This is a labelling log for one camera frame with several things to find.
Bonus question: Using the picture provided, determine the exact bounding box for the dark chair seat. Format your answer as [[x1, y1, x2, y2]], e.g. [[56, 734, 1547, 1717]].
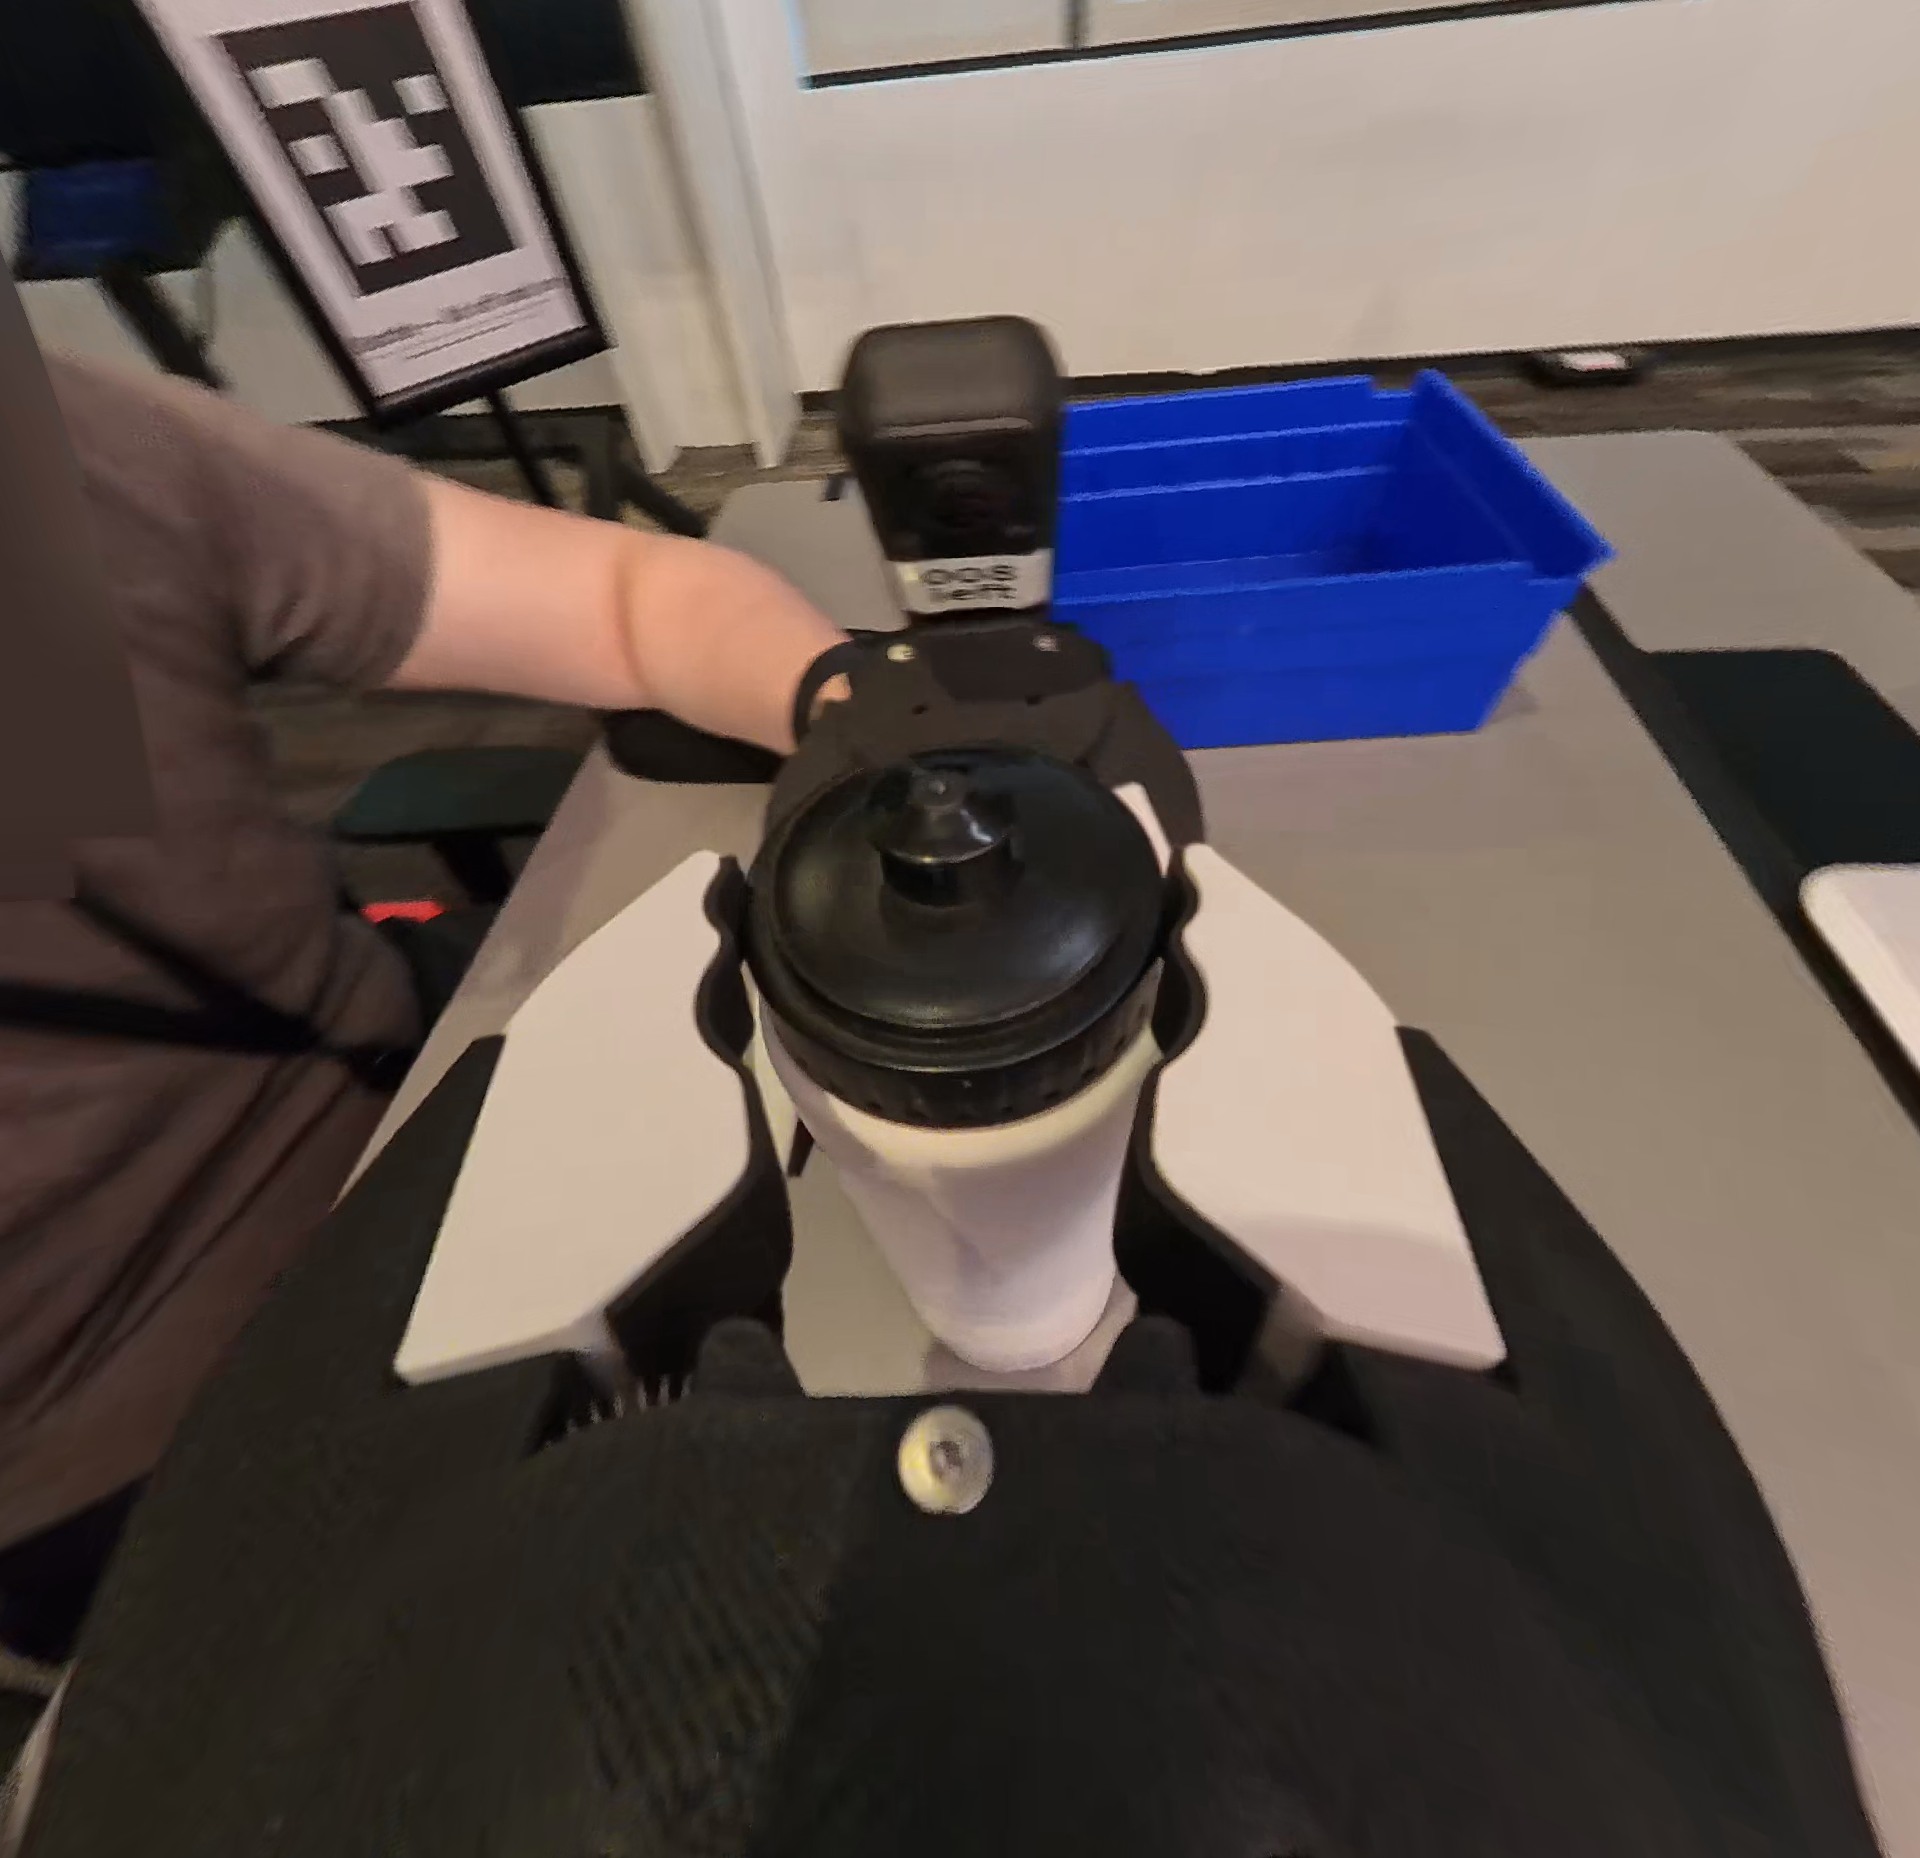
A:
[[329, 748, 578, 841]]

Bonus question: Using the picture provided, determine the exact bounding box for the white plastic bottle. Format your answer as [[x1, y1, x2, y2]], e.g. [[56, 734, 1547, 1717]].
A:
[[757, 1018, 1162, 1372]]

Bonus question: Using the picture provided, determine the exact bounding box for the black bottle lid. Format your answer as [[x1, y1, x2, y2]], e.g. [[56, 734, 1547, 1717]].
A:
[[744, 748, 1167, 1125]]

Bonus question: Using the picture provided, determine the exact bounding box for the black wristband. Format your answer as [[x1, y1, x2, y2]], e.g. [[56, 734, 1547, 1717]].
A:
[[789, 639, 869, 757]]

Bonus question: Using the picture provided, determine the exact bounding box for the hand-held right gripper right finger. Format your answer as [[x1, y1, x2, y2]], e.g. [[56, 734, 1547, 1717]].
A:
[[1125, 842, 1509, 1403]]

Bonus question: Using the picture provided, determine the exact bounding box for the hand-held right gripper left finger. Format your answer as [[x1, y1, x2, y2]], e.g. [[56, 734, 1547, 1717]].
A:
[[389, 849, 792, 1386]]

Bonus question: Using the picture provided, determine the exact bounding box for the framed marker sign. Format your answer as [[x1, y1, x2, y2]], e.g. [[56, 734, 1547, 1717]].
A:
[[104, 0, 607, 420]]

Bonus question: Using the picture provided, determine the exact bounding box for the blue plastic bin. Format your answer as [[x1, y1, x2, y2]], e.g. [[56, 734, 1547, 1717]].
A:
[[1050, 369, 1615, 749]]

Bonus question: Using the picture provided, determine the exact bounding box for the black sign easel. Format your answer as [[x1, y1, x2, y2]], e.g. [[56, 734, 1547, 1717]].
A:
[[91, 267, 707, 539]]

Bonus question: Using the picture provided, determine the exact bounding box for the dark wall screen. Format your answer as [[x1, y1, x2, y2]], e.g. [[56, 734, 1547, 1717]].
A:
[[426, 0, 645, 101]]

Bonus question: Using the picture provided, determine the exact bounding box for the black rectangular pad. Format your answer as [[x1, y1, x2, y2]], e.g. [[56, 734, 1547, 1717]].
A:
[[1650, 651, 1920, 901]]

